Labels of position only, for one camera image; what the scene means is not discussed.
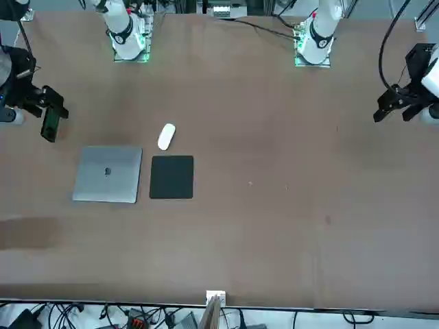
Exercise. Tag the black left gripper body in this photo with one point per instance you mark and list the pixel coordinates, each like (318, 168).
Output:
(418, 65)

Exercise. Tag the camera mounting post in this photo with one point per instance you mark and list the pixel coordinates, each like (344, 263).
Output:
(210, 315)

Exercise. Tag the white power block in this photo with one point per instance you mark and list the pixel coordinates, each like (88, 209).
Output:
(221, 11)

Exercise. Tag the white table edge bracket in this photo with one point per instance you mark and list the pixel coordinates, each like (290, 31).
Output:
(223, 294)

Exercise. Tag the aluminium corner bracket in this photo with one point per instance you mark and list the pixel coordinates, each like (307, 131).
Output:
(28, 16)
(420, 24)

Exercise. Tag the silver closed laptop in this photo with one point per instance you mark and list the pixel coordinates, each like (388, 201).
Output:
(103, 185)

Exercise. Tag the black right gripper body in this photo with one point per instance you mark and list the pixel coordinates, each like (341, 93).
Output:
(24, 65)

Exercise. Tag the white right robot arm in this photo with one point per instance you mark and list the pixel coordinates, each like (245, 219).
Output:
(123, 34)

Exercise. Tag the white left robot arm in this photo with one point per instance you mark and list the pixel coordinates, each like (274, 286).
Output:
(320, 34)

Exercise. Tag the black power adapter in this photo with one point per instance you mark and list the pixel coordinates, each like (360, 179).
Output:
(24, 320)

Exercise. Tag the dark green model phone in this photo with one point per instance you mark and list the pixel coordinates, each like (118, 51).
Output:
(49, 128)

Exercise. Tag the red and black device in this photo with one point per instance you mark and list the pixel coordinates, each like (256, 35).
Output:
(136, 322)

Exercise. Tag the black mouse pad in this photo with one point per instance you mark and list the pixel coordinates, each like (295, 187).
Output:
(171, 178)

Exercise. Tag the white computer mouse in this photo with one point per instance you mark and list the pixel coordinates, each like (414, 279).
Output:
(167, 136)

